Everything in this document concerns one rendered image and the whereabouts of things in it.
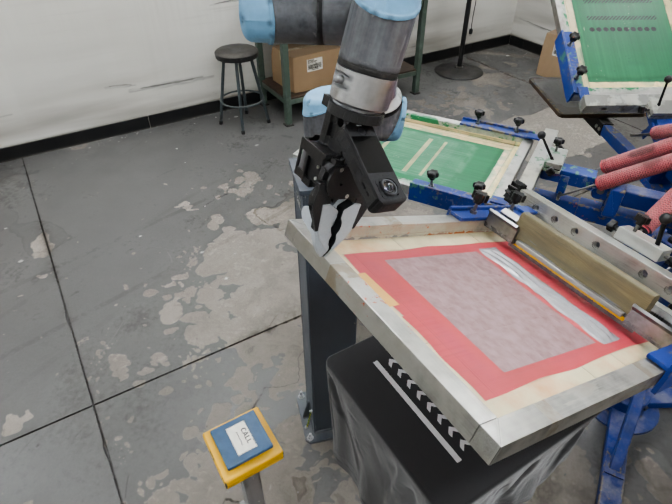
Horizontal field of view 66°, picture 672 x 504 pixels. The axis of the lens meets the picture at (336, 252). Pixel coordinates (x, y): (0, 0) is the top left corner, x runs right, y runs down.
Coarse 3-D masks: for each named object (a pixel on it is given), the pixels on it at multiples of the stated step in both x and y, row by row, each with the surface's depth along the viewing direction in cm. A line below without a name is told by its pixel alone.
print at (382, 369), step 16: (384, 368) 123; (400, 368) 123; (400, 384) 119; (416, 384) 119; (416, 400) 116; (416, 416) 113; (432, 416) 113; (432, 432) 110; (448, 432) 110; (448, 448) 107; (464, 448) 107
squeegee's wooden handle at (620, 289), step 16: (528, 224) 127; (544, 224) 124; (528, 240) 127; (544, 240) 124; (560, 240) 120; (544, 256) 124; (560, 256) 121; (576, 256) 118; (592, 256) 115; (576, 272) 118; (592, 272) 115; (608, 272) 112; (624, 272) 112; (592, 288) 115; (608, 288) 112; (624, 288) 109; (640, 288) 107; (624, 304) 110; (640, 304) 107
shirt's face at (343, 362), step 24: (336, 360) 125; (360, 360) 125; (360, 384) 119; (384, 384) 119; (384, 408) 114; (408, 408) 114; (384, 432) 110; (408, 432) 110; (408, 456) 106; (432, 456) 106; (480, 456) 106; (528, 456) 106; (432, 480) 102; (456, 480) 102; (480, 480) 102
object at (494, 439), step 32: (288, 224) 104; (384, 224) 115; (416, 224) 121; (448, 224) 128; (480, 224) 135; (352, 288) 88; (384, 320) 82; (416, 352) 77; (448, 384) 73; (608, 384) 85; (640, 384) 89; (448, 416) 72; (480, 416) 69; (512, 416) 71; (544, 416) 73; (576, 416) 77; (480, 448) 68; (512, 448) 68
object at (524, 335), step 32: (416, 320) 91; (448, 320) 94; (480, 320) 98; (512, 320) 101; (544, 320) 105; (608, 320) 113; (448, 352) 86; (480, 352) 88; (512, 352) 91; (544, 352) 94; (576, 352) 98; (608, 352) 101; (480, 384) 81; (512, 384) 83
